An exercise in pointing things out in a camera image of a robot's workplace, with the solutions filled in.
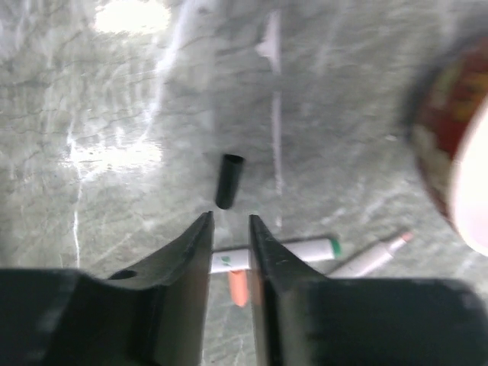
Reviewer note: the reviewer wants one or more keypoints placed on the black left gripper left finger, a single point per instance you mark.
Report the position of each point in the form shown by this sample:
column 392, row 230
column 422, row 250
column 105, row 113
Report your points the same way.
column 151, row 313

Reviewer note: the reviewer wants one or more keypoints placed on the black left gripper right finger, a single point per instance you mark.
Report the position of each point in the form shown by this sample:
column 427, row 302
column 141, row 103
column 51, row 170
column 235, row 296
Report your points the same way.
column 302, row 317

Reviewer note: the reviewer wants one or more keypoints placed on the black pen cap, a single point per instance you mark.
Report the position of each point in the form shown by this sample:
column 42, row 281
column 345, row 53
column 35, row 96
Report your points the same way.
column 230, row 172

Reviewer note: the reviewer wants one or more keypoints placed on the orange pen cap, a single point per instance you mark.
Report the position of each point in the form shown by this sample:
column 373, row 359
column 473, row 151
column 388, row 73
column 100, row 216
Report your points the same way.
column 238, row 286

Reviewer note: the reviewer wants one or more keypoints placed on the white pen pink end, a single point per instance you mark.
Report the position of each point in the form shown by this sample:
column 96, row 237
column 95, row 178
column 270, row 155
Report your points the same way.
column 372, row 258

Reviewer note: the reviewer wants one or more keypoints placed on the white pen green end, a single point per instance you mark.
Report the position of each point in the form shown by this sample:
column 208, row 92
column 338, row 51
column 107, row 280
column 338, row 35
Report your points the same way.
column 313, row 250

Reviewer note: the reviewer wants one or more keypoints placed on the small cream bowl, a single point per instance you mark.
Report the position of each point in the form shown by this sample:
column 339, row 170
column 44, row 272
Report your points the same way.
column 449, row 136

